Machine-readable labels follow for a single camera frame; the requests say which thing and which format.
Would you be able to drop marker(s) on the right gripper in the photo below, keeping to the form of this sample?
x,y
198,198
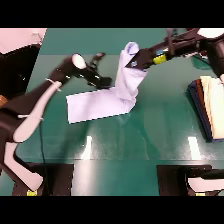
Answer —
x,y
146,58

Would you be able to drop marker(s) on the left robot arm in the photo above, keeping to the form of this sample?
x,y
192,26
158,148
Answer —
x,y
33,110

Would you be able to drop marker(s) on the brown garment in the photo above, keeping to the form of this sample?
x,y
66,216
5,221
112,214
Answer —
x,y
201,96

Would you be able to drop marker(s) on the cream garment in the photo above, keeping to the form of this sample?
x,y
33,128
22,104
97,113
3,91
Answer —
x,y
216,106

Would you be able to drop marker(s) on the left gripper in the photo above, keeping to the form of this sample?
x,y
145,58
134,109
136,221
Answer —
x,y
98,80

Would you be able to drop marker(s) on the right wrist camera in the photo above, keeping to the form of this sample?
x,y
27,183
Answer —
x,y
171,37

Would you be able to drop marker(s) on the white shirt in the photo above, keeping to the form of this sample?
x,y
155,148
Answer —
x,y
96,105

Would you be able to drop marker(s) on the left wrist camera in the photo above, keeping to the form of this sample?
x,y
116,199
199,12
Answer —
x,y
96,60

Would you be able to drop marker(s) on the blue garment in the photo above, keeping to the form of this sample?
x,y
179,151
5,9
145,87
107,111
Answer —
x,y
196,106

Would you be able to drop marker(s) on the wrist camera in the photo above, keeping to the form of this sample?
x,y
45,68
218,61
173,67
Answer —
x,y
96,60
171,37

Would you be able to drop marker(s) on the black garment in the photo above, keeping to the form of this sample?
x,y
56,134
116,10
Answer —
x,y
15,71

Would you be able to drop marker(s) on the pale pink garment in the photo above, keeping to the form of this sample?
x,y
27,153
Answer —
x,y
16,38

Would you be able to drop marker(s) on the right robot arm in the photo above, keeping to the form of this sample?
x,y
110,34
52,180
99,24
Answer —
x,y
188,40

